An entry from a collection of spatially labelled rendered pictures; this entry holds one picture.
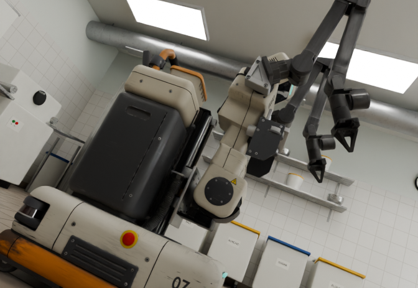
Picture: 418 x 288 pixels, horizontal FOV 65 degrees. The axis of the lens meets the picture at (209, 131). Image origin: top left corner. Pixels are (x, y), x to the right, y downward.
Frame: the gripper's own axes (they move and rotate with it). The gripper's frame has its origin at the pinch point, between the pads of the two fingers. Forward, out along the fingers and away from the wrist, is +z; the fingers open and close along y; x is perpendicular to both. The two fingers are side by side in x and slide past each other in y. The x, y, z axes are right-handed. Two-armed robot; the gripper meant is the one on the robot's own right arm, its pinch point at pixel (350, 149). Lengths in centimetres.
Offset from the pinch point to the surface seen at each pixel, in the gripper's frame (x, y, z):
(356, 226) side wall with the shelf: -134, 390, -9
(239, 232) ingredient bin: 34, 331, -8
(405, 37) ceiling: -155, 183, -173
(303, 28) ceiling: -65, 210, -220
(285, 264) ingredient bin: -19, 328, 33
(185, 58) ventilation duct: 87, 299, -262
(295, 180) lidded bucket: -57, 368, -78
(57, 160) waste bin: 300, 355, -139
